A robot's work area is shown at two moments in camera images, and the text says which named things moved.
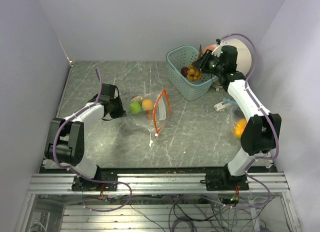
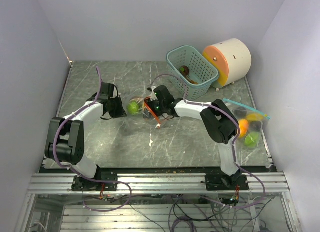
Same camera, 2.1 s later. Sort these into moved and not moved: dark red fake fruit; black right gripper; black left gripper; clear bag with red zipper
Moved: black right gripper; clear bag with red zipper
Not moved: black left gripper; dark red fake fruit
